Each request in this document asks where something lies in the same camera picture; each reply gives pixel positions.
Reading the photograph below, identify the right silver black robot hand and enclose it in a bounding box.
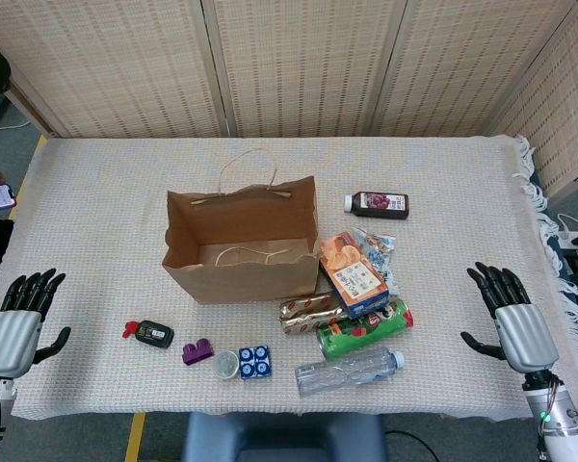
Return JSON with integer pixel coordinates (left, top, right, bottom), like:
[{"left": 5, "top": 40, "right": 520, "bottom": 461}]
[{"left": 460, "top": 262, "right": 560, "bottom": 374}]

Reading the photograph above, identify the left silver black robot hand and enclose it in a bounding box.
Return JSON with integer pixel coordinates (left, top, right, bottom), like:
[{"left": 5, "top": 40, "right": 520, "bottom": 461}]
[{"left": 0, "top": 268, "right": 72, "bottom": 379}]

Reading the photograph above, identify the green Pringles can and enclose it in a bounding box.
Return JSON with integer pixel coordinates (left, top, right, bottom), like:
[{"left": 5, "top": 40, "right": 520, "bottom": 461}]
[{"left": 316, "top": 297, "right": 414, "bottom": 361}]

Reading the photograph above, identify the silver snack pouch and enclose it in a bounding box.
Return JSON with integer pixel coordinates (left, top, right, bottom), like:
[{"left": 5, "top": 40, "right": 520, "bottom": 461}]
[{"left": 351, "top": 227, "right": 400, "bottom": 297}]

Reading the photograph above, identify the orange cracker box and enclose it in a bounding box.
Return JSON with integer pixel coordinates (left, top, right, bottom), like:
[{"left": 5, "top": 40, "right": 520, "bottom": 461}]
[{"left": 317, "top": 231, "right": 391, "bottom": 320}]

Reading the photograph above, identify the clear plastic water bottle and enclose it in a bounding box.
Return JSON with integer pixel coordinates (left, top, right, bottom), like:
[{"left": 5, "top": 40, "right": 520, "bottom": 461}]
[{"left": 294, "top": 346, "right": 407, "bottom": 397}]

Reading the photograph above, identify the gold foil packet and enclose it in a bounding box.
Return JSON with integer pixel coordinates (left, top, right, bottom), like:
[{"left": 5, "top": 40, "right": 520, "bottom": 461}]
[{"left": 278, "top": 291, "right": 351, "bottom": 337}]

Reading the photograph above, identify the brown paper bag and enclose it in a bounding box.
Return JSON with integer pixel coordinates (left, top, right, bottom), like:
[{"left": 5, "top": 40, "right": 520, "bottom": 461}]
[{"left": 161, "top": 147, "right": 322, "bottom": 305}]

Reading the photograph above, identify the dark blue under cloth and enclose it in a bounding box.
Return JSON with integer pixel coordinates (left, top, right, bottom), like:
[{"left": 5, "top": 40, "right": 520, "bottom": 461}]
[{"left": 527, "top": 167, "right": 567, "bottom": 290}]

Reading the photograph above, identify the white power adapter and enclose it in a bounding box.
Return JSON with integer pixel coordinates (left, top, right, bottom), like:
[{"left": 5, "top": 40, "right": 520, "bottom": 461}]
[{"left": 556, "top": 214, "right": 578, "bottom": 251}]

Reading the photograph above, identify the black ink bottle red cap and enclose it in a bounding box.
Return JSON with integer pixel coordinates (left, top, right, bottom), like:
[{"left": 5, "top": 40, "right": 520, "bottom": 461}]
[{"left": 122, "top": 319, "right": 175, "bottom": 350}]

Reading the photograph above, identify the white woven tablecloth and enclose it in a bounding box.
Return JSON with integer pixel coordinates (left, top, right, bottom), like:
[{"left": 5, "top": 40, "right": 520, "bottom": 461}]
[{"left": 0, "top": 134, "right": 578, "bottom": 421}]

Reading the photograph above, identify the purple building block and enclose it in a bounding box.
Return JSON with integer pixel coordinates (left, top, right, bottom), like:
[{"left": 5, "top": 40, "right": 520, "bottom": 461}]
[{"left": 181, "top": 338, "right": 214, "bottom": 370}]

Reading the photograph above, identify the dark juice bottle white cap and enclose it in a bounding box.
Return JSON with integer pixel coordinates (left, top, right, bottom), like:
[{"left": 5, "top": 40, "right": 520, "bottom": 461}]
[{"left": 343, "top": 191, "right": 410, "bottom": 221}]

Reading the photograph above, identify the clear round toothpick jar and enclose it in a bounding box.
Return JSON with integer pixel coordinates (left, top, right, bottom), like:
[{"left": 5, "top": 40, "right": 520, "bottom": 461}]
[{"left": 211, "top": 349, "right": 241, "bottom": 382}]

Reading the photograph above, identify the blue four-stud building block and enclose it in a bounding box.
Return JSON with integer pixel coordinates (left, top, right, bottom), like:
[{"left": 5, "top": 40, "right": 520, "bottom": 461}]
[{"left": 237, "top": 344, "right": 274, "bottom": 381}]

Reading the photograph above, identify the woven folding screen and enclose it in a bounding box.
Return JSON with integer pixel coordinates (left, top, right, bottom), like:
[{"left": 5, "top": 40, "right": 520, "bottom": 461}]
[{"left": 0, "top": 0, "right": 578, "bottom": 198}]

